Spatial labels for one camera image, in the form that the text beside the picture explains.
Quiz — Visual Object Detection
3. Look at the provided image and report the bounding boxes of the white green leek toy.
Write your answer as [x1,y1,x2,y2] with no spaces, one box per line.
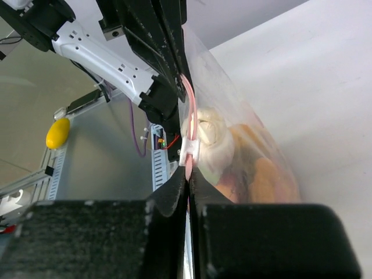
[194,108,235,186]

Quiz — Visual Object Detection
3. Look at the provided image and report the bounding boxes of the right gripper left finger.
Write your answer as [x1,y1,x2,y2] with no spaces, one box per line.
[1,167,186,278]

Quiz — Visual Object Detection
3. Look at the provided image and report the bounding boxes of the white slotted cable duct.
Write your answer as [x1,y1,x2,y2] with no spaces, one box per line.
[150,124,171,192]

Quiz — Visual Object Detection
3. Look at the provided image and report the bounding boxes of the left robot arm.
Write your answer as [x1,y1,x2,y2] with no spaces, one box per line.
[1,1,189,135]

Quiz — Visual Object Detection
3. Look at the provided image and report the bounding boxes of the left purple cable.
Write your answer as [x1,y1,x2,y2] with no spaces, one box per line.
[100,80,151,159]

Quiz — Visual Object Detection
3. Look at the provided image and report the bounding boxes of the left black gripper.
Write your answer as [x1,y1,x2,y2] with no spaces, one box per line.
[97,0,192,102]

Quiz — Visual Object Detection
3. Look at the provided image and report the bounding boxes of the clear zip top bag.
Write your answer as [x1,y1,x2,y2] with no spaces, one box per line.
[180,26,301,203]

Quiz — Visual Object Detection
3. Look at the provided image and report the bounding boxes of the yellow ginger root toy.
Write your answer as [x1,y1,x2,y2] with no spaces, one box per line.
[228,124,301,203]

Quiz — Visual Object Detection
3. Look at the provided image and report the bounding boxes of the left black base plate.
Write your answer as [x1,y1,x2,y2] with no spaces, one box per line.
[162,132,181,162]

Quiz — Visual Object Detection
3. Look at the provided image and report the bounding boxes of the yellow lemon toy background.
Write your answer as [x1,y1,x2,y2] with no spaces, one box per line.
[45,118,70,149]

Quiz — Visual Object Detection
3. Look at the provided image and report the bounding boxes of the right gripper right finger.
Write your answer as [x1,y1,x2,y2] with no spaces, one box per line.
[189,170,362,278]

